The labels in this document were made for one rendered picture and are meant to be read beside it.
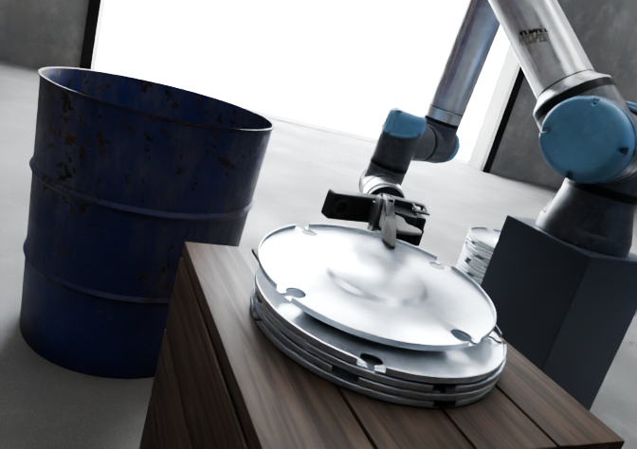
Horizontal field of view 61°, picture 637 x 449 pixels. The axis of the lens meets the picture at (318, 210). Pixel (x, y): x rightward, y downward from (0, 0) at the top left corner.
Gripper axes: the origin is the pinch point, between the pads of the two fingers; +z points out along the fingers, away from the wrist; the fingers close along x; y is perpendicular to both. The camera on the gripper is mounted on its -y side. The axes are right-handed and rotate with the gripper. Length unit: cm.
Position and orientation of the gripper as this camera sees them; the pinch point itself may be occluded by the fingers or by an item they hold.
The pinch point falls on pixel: (385, 244)
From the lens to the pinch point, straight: 77.5
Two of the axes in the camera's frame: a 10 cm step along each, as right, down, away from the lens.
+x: -2.6, 9.1, 3.2
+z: -0.1, 3.3, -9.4
